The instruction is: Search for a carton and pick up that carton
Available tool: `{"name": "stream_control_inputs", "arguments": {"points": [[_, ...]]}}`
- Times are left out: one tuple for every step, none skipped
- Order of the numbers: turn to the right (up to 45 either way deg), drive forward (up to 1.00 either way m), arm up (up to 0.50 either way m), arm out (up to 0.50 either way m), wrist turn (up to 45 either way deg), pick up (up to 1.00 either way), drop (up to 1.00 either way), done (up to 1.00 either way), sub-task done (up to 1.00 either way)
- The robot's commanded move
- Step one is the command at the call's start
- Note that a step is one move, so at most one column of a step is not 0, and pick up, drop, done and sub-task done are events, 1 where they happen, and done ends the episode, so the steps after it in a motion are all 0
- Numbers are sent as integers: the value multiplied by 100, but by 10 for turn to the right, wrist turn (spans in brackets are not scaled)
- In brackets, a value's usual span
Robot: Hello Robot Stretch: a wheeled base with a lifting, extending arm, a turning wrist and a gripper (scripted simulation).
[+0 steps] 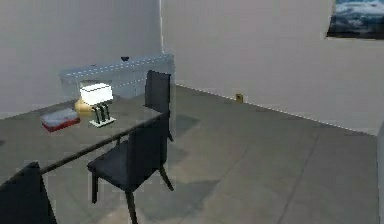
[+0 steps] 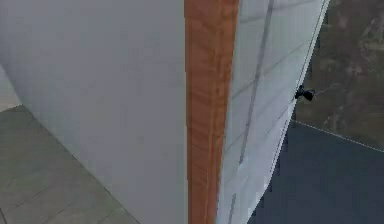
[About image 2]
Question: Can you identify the brown wooden door frame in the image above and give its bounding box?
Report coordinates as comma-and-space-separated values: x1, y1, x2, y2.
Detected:
183, 0, 240, 224

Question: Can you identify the black door handle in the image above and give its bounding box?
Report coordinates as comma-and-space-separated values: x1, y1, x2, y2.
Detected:
294, 84, 316, 102

